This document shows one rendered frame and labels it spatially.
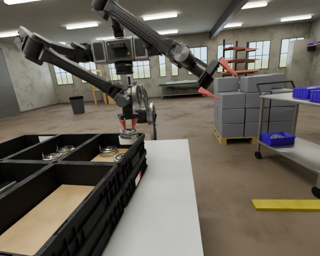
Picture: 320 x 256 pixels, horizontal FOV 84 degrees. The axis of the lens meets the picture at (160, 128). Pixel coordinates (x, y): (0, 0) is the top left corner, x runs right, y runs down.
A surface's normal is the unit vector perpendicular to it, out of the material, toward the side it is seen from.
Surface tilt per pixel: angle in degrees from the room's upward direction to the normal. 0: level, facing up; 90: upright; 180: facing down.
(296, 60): 90
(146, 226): 0
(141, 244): 0
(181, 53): 72
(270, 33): 90
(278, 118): 90
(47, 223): 0
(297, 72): 90
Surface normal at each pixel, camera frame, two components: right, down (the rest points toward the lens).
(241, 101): -0.09, 0.29
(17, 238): -0.07, -0.96
